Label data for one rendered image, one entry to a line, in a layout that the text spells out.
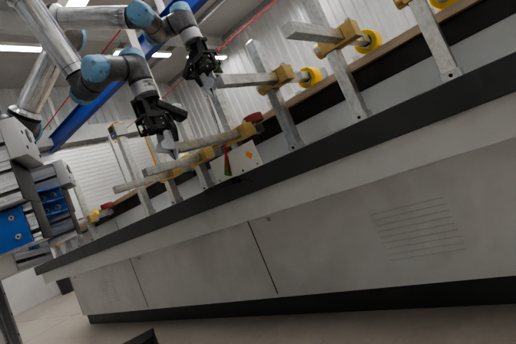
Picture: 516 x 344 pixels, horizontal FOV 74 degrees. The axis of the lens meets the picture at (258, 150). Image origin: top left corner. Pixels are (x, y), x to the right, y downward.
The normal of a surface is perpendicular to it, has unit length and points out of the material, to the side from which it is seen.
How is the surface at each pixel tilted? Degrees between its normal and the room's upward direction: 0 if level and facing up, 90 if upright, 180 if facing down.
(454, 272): 90
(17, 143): 90
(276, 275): 90
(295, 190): 90
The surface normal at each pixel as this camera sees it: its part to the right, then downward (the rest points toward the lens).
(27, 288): 0.71, -0.35
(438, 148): -0.61, 0.19
